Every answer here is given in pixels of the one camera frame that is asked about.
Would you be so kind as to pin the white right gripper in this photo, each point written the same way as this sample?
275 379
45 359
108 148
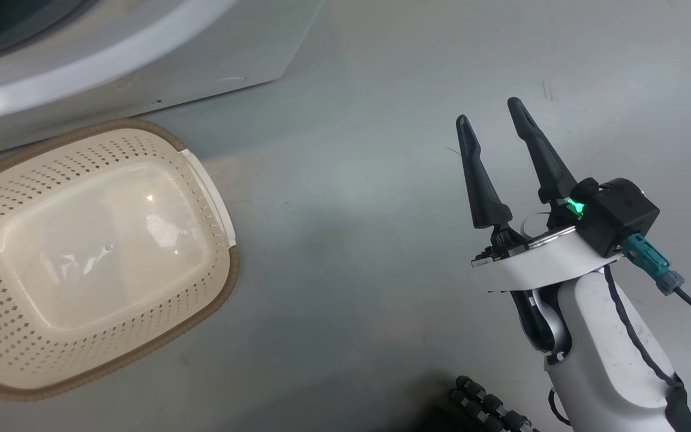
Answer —
537 267

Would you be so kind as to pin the white washing machine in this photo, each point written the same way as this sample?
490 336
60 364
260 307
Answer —
171 54

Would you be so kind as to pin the cream perforated laundry basket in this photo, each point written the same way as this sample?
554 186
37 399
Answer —
99 252

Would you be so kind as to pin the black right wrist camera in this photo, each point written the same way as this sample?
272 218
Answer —
618 213

